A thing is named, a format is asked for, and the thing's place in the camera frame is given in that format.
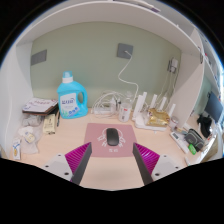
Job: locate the black zip pouch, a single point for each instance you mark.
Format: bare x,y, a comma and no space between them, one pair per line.
194,139

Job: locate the black pen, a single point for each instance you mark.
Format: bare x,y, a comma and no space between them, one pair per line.
58,119

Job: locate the small white yellow packet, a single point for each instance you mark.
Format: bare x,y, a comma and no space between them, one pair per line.
16,149

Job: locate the small yellow box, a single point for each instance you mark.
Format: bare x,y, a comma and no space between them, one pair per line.
49,124

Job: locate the white router with antennas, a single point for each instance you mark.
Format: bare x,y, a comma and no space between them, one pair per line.
138,110

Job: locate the small green object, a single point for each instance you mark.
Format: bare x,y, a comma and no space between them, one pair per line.
192,149

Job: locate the grey blank wall plate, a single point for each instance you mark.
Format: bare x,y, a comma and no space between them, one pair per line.
38,57

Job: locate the clear plastic bottle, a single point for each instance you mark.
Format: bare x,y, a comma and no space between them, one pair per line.
125,113

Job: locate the dark computer monitor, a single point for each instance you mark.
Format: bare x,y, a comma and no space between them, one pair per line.
214,106

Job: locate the crumpled clear plastic bags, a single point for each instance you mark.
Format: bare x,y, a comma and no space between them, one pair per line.
31,133

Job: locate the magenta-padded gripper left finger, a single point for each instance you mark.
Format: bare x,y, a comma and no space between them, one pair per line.
78,156

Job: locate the white remote control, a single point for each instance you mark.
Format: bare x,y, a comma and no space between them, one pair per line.
179,142

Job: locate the black bag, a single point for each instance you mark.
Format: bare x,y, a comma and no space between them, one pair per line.
204,126

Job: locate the blue detergent bottle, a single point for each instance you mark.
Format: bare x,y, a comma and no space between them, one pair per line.
70,103

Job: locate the white wall adapter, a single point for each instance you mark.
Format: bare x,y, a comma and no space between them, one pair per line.
173,65

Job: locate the stack of books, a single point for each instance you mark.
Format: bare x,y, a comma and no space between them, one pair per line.
40,106

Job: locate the pink printed mouse pad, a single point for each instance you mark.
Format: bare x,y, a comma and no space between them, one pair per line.
96,140

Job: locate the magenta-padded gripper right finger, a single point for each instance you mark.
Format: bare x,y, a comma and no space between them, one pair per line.
148,158

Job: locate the black computer mouse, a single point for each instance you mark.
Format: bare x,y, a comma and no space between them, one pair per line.
112,136

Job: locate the gold snack bag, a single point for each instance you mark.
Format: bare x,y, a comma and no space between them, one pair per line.
158,117

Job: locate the small jar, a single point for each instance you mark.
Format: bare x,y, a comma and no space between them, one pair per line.
174,122

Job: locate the grey wall socket plate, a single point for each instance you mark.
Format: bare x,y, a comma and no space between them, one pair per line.
121,51

